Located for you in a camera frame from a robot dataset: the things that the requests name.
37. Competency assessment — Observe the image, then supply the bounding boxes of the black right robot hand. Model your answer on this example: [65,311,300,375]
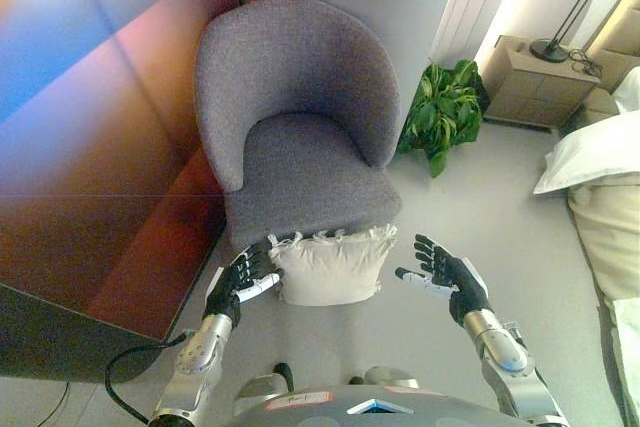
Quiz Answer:
[394,233,492,331]

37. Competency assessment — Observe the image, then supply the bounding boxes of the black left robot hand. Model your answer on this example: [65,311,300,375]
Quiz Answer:
[202,240,285,331]

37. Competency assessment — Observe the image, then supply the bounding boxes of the white tasselled throw pillow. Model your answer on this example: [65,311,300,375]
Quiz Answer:
[267,223,400,307]

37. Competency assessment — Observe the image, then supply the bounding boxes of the large white bed pillow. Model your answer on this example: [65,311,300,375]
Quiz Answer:
[532,109,640,197]

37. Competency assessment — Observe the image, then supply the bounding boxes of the small white bed pillow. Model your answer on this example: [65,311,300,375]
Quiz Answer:
[612,66,640,116]

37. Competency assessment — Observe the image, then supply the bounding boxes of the silver left robot leg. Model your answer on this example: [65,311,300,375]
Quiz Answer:
[234,362,294,416]

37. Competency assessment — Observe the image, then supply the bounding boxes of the silver robot leg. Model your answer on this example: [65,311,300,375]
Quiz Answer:
[234,362,294,416]
[348,365,421,391]

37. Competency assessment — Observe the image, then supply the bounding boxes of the silver right robot leg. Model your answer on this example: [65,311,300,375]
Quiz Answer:
[348,365,421,391]

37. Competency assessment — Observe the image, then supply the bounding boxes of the grey robot torso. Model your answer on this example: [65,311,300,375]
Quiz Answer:
[233,384,521,427]

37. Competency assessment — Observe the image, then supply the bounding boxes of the green leafy potted plant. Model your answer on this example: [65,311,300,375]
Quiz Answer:
[397,59,485,179]

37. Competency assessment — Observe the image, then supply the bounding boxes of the cream bed duvet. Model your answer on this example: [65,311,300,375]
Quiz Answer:
[566,171,640,427]

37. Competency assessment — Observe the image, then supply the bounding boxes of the reddish brown wooden cabinet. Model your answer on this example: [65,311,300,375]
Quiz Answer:
[0,0,246,386]

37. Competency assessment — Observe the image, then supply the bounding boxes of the beige wooden nightstand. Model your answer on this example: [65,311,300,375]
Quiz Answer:
[482,35,601,129]

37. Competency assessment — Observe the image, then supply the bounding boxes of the grey fabric armchair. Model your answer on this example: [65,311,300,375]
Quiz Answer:
[193,0,404,249]

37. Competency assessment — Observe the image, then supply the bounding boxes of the black table lamp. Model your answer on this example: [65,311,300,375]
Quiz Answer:
[529,0,617,63]

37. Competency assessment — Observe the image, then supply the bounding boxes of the beige padded headboard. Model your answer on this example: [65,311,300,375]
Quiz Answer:
[583,0,640,94]

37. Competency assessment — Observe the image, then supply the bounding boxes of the thick black wrist cable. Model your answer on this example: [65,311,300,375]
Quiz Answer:
[103,330,201,426]

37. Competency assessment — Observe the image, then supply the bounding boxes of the thin black floor cable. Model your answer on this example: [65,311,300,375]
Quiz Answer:
[32,379,71,427]

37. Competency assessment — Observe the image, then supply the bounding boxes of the thin black tangled cable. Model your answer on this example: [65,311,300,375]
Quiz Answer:
[567,48,602,76]

